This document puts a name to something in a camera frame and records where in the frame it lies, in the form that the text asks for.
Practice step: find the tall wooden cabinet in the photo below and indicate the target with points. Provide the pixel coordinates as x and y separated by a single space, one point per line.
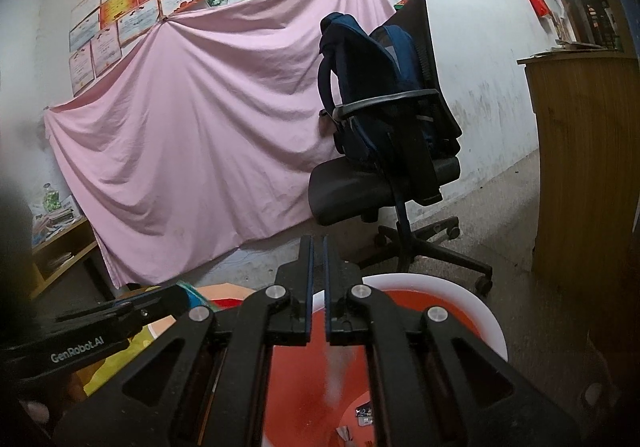
585 152

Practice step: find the small dark wrapper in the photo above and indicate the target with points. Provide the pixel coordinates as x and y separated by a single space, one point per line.
365 415

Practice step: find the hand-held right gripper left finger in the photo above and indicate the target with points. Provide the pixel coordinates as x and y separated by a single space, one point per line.
306 297

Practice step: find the group of wall certificates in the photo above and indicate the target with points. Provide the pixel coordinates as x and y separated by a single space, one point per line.
120 2

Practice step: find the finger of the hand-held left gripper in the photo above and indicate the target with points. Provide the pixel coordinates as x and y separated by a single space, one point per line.
160 309
150 290

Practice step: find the pile of packets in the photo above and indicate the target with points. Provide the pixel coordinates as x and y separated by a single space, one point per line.
52 219

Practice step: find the wooden shelf unit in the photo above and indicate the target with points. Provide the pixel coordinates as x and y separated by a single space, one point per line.
65 237

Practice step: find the black office chair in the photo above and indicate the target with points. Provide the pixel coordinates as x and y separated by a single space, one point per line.
350 182

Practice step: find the red bin with white rim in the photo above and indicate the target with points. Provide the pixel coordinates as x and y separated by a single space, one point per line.
320 402

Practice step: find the glass jar green contents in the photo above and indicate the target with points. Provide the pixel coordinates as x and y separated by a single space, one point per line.
51 197

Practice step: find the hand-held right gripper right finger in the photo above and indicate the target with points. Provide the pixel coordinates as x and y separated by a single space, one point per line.
330 297

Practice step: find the pink hanging sheet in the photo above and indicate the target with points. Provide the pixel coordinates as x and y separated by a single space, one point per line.
200 152

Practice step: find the blue backpack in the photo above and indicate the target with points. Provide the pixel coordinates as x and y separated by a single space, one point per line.
360 67

